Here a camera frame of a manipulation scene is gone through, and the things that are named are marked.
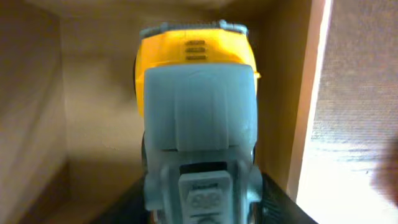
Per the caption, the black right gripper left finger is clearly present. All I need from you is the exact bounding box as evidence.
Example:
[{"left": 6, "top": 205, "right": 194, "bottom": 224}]
[{"left": 90, "top": 177, "right": 149, "bottom": 224}]

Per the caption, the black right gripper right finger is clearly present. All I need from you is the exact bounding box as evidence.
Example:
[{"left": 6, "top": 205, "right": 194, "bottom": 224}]
[{"left": 258, "top": 173, "right": 317, "bottom": 224}]

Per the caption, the grey and yellow toy truck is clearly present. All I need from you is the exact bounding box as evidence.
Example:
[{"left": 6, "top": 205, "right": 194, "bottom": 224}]
[{"left": 133, "top": 20, "right": 263, "bottom": 223}]

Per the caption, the pink open box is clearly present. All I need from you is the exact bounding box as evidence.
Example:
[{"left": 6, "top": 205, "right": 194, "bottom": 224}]
[{"left": 1, "top": 1, "right": 326, "bottom": 223}]

